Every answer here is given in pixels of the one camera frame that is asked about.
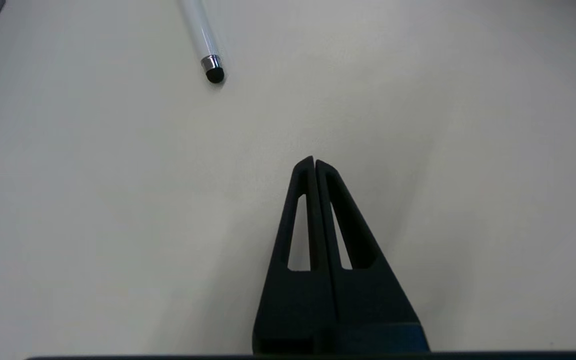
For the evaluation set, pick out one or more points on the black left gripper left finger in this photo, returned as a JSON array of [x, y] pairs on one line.
[[293, 300]]

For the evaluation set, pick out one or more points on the white stylus pen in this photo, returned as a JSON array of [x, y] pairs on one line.
[[201, 35]]

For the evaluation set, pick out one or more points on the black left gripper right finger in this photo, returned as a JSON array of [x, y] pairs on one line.
[[373, 295]]

